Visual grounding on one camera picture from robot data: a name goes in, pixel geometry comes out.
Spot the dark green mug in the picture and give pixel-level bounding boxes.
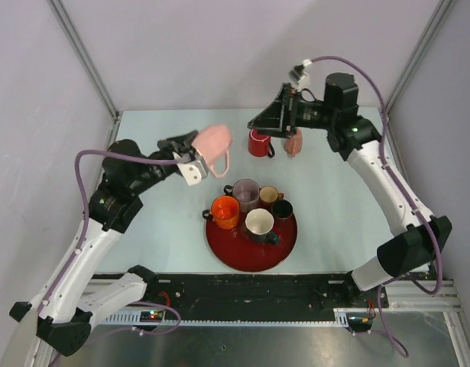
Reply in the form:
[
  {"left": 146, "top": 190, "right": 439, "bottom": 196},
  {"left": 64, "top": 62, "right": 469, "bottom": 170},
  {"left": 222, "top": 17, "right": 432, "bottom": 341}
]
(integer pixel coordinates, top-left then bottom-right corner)
[{"left": 243, "top": 208, "right": 279, "bottom": 245}]

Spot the orange mug black handle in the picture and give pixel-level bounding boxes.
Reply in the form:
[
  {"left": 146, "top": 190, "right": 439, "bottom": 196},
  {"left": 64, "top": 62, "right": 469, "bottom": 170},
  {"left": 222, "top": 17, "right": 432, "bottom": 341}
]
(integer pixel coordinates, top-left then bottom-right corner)
[{"left": 202, "top": 195, "right": 241, "bottom": 230}]

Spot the small orange mug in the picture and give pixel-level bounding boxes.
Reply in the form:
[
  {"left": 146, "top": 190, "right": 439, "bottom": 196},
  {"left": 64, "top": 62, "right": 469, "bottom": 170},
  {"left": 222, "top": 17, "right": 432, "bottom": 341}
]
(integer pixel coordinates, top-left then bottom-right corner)
[{"left": 259, "top": 186, "right": 284, "bottom": 207}]

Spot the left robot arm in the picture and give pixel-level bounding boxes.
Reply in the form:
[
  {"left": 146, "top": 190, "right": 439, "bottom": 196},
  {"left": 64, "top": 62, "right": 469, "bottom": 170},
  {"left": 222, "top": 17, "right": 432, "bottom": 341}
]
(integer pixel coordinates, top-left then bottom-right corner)
[{"left": 9, "top": 130, "right": 207, "bottom": 356}]

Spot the red round tray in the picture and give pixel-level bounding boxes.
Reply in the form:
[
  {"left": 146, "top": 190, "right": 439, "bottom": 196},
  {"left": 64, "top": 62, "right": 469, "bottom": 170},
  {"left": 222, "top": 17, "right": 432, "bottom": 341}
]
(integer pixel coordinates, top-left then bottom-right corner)
[{"left": 205, "top": 213, "right": 298, "bottom": 272}]

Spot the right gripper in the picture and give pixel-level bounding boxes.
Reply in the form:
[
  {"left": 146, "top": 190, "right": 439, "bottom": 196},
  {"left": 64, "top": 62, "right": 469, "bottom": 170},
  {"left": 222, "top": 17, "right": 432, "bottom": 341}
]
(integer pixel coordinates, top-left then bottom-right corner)
[{"left": 248, "top": 83, "right": 336, "bottom": 140}]

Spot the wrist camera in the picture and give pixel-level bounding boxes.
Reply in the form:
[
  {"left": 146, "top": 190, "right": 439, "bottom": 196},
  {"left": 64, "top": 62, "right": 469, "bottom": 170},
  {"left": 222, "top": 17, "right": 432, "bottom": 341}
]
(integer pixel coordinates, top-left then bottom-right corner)
[
  {"left": 288, "top": 59, "right": 313, "bottom": 92},
  {"left": 177, "top": 154, "right": 209, "bottom": 186}
]

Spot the large lilac mug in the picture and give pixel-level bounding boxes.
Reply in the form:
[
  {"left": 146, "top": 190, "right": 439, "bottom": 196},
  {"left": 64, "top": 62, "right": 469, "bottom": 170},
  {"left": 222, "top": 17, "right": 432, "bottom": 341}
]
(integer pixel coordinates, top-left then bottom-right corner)
[{"left": 223, "top": 179, "right": 260, "bottom": 213}]

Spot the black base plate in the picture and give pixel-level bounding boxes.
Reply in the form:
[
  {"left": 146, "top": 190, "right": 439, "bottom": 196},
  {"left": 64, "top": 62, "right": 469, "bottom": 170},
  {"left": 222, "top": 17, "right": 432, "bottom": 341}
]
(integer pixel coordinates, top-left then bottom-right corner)
[{"left": 142, "top": 273, "right": 389, "bottom": 320}]

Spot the salmon small mug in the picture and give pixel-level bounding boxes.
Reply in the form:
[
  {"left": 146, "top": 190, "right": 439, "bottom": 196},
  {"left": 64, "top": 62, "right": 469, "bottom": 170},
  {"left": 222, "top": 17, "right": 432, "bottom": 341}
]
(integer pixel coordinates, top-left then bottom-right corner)
[{"left": 284, "top": 129, "right": 303, "bottom": 157}]

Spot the red mug black handle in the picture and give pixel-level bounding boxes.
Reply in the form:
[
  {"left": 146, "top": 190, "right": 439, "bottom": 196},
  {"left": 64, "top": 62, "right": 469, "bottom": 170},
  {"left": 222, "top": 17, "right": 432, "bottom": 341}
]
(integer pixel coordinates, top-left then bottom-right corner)
[{"left": 248, "top": 129, "right": 275, "bottom": 158}]

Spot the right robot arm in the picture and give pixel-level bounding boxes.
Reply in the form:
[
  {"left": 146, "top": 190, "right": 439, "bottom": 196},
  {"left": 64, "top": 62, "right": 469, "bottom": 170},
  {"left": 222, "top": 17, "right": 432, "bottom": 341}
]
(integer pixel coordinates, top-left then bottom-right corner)
[{"left": 248, "top": 73, "right": 452, "bottom": 307}]

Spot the pink tall mug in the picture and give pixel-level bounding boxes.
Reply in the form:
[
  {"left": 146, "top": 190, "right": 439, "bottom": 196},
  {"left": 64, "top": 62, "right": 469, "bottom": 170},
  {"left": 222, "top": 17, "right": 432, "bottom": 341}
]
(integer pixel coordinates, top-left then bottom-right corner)
[{"left": 192, "top": 124, "right": 232, "bottom": 178}]

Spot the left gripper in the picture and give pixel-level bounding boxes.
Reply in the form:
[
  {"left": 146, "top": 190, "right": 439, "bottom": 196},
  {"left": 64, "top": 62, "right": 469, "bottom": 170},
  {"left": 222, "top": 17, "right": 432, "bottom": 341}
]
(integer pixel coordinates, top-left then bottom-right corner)
[{"left": 128, "top": 132, "right": 200, "bottom": 196}]

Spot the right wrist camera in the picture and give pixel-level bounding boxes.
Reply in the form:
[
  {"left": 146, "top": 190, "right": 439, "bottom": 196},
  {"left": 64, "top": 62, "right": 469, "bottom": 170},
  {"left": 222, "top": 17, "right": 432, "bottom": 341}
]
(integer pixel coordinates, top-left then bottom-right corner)
[{"left": 288, "top": 59, "right": 313, "bottom": 92}]

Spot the brown striped mug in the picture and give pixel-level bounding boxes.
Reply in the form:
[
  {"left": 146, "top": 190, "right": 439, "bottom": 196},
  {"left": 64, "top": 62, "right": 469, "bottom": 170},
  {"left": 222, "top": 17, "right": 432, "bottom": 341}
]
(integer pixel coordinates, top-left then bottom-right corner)
[{"left": 271, "top": 200, "right": 293, "bottom": 223}]

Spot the white slotted cable duct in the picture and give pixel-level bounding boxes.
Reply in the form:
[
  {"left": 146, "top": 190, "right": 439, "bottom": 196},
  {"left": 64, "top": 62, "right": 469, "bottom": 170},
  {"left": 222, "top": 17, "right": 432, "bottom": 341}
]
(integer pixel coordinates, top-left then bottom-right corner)
[{"left": 100, "top": 308, "right": 348, "bottom": 327}]

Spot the aluminium frame rail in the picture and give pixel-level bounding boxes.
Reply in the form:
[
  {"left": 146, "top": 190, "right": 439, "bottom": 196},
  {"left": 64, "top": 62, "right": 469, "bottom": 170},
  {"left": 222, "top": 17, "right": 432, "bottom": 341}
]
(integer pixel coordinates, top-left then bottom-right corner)
[{"left": 47, "top": 0, "right": 121, "bottom": 123}]

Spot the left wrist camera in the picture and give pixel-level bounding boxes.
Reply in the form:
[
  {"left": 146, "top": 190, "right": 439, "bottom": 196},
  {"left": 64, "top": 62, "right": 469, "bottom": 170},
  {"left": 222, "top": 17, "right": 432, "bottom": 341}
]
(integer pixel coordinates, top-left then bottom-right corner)
[{"left": 177, "top": 154, "right": 209, "bottom": 186}]

